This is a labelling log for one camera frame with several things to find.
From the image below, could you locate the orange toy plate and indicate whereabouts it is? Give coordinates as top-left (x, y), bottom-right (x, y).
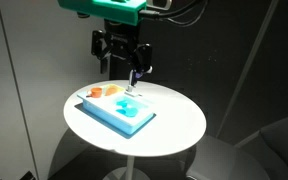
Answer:
top-left (104, 85), bottom-right (118, 97)

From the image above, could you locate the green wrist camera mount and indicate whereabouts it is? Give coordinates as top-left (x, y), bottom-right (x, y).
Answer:
top-left (57, 0), bottom-right (148, 26)

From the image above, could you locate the blue toy plate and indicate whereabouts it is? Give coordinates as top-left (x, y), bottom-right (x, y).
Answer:
top-left (122, 106), bottom-right (140, 119)

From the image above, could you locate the white table pedestal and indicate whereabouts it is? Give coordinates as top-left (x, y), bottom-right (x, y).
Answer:
top-left (102, 154), bottom-right (152, 180)

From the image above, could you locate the grey upholstered chair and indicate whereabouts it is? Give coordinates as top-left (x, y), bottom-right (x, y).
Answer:
top-left (186, 114), bottom-right (288, 180)

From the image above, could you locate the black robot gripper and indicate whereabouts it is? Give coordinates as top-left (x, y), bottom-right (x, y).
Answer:
top-left (90, 19), bottom-right (154, 83)

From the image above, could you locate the white toy faucet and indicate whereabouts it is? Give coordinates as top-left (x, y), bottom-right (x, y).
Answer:
top-left (124, 65), bottom-right (154, 99)

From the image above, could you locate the light blue toy sink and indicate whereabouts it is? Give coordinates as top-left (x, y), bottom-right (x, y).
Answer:
top-left (74, 83), bottom-right (157, 140)

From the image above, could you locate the blue toy mug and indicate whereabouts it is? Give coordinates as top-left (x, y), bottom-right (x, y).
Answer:
top-left (115, 99), bottom-right (129, 109)

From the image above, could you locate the slanted metal pole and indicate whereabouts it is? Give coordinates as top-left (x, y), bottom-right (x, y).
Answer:
top-left (216, 0), bottom-right (280, 138)

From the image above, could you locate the black cable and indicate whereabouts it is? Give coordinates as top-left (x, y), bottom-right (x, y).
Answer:
top-left (165, 0), bottom-right (209, 28)
top-left (140, 0), bottom-right (198, 19)

